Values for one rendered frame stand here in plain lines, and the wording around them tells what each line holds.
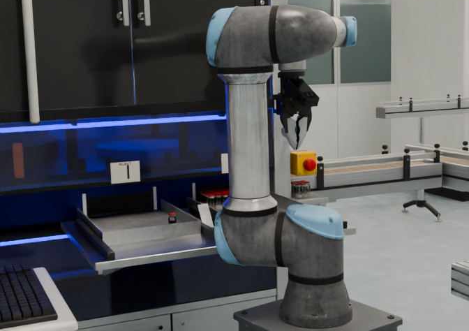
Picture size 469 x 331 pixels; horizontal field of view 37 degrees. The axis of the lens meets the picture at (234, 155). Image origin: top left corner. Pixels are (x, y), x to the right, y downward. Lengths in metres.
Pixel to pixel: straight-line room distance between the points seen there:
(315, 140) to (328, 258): 6.17
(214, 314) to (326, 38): 1.10
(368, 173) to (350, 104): 5.28
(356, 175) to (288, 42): 1.18
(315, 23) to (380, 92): 6.59
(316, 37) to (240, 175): 0.32
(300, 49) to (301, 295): 0.49
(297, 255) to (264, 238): 0.08
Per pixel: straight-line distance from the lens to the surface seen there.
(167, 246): 1.76
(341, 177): 2.47
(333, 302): 1.47
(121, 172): 2.05
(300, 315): 1.47
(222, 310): 2.25
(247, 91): 1.42
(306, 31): 1.39
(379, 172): 2.55
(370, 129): 7.95
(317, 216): 1.43
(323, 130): 7.63
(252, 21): 1.40
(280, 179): 2.23
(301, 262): 1.45
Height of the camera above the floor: 1.33
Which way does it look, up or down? 8 degrees down
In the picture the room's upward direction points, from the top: 2 degrees counter-clockwise
